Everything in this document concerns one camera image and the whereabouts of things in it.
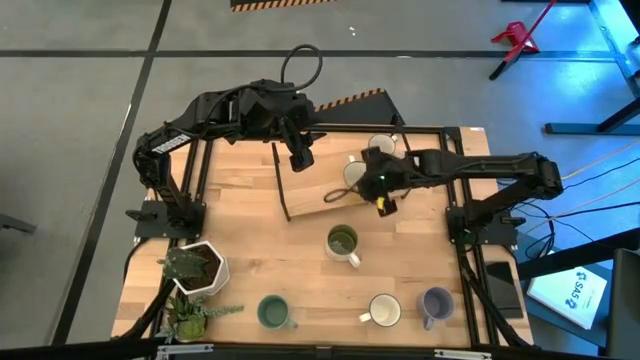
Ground grey metal foot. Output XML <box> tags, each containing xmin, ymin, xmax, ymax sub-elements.
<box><xmin>0</xmin><ymin>213</ymin><xmax>39</xmax><ymax>235</ymax></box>

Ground white text mug olive interior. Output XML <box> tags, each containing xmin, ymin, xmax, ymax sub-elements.
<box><xmin>324</xmin><ymin>223</ymin><xmax>362</xmax><ymax>270</ymax></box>

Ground black desk frame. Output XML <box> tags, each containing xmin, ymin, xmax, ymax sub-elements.
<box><xmin>543</xmin><ymin>0</ymin><xmax>640</xmax><ymax>136</ymax></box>

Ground white blue floral mug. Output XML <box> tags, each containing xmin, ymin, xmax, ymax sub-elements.
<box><xmin>367</xmin><ymin>132</ymin><xmax>401</xmax><ymax>157</ymax></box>

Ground white mug blue stripes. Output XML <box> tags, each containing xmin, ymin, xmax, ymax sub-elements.
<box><xmin>358</xmin><ymin>292</ymin><xmax>403</xmax><ymax>329</ymax></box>

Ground green potted succulent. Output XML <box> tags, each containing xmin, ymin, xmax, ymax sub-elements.
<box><xmin>155</xmin><ymin>293</ymin><xmax>245</xmax><ymax>345</ymax></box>

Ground white planter with cactus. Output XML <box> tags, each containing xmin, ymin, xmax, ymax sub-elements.
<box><xmin>157</xmin><ymin>239</ymin><xmax>231</xmax><ymax>297</ymax></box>

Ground black diagonal bar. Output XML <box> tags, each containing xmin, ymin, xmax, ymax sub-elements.
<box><xmin>516</xmin><ymin>227</ymin><xmax>640</xmax><ymax>282</ymax></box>

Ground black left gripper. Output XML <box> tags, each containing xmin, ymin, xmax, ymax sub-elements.
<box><xmin>269</xmin><ymin>107</ymin><xmax>316</xmax><ymax>174</ymax></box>

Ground yellow floor cable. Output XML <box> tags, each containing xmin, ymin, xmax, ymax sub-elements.
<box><xmin>559</xmin><ymin>141</ymin><xmax>640</xmax><ymax>182</ymax></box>

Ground dark panel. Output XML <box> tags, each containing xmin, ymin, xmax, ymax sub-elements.
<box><xmin>603</xmin><ymin>247</ymin><xmax>640</xmax><ymax>359</ymax></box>

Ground black floor cable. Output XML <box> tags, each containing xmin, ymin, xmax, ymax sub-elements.
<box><xmin>514</xmin><ymin>158</ymin><xmax>640</xmax><ymax>261</ymax></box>

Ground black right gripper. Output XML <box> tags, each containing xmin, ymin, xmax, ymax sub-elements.
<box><xmin>359</xmin><ymin>147</ymin><xmax>419</xmax><ymax>219</ymax></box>

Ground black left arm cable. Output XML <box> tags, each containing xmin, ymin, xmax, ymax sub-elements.
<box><xmin>279</xmin><ymin>43</ymin><xmax>324</xmax><ymax>94</ymax></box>

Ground wooden shelf black frame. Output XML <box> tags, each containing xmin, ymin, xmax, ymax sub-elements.
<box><xmin>271</xmin><ymin>114</ymin><xmax>416</xmax><ymax>222</ymax></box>

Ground black hazard-striped floor mat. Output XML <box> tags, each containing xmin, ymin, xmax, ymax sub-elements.
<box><xmin>312</xmin><ymin>87</ymin><xmax>407</xmax><ymax>127</ymax></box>
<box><xmin>229</xmin><ymin>0</ymin><xmax>339</xmax><ymax>14</ymax></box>

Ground black right gripper cable loop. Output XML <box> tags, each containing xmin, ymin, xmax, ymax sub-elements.
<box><xmin>323</xmin><ymin>185</ymin><xmax>364</xmax><ymax>204</ymax></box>

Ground black tablet device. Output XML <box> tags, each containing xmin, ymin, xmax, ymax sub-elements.
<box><xmin>484</xmin><ymin>259</ymin><xmax>525</xmax><ymax>321</ymax></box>

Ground white printed box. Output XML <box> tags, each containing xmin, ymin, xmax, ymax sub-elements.
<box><xmin>527</xmin><ymin>264</ymin><xmax>609</xmax><ymax>331</ymax></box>

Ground silver metal bracket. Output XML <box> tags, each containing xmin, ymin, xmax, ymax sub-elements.
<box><xmin>156</xmin><ymin>343</ymin><xmax>215</xmax><ymax>360</ymax></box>
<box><xmin>433</xmin><ymin>348</ymin><xmax>495</xmax><ymax>360</ymax></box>

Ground lavender mug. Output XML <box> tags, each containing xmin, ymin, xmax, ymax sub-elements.
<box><xmin>416</xmin><ymin>286</ymin><xmax>455</xmax><ymax>331</ymax></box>

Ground teal green mug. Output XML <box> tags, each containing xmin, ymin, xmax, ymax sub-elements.
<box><xmin>256</xmin><ymin>293</ymin><xmax>299</xmax><ymax>331</ymax></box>

